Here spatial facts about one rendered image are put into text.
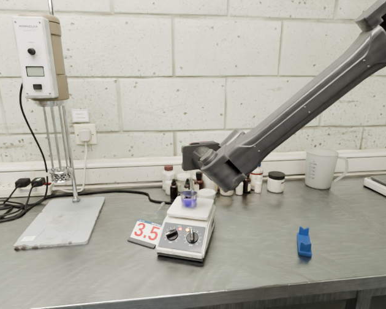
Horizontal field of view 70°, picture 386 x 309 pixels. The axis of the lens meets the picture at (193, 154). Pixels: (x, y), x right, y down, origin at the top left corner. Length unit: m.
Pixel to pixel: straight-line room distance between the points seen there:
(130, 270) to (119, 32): 0.85
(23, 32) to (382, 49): 0.77
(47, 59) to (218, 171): 0.54
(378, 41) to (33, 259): 0.88
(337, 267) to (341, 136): 0.79
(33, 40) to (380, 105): 1.40
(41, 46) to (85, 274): 0.58
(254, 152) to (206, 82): 0.71
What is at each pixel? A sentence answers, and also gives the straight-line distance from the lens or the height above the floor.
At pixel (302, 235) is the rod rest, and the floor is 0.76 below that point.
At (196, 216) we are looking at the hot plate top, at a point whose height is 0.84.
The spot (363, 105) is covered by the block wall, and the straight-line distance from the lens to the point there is 1.51.
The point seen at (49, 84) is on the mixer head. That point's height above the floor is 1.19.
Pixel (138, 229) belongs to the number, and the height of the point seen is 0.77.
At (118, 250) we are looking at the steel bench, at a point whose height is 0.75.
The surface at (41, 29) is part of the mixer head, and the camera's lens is 0.85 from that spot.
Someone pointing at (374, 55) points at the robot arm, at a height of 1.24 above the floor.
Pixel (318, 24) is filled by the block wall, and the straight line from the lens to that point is 1.37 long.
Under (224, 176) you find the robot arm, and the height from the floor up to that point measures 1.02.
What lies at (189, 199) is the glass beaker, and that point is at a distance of 0.79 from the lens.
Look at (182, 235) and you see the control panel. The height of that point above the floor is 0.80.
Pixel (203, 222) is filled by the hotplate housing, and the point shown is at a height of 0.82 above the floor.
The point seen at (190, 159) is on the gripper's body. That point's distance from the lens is 0.70.
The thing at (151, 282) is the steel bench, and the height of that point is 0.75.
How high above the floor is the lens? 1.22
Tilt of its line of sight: 16 degrees down
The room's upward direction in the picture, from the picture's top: straight up
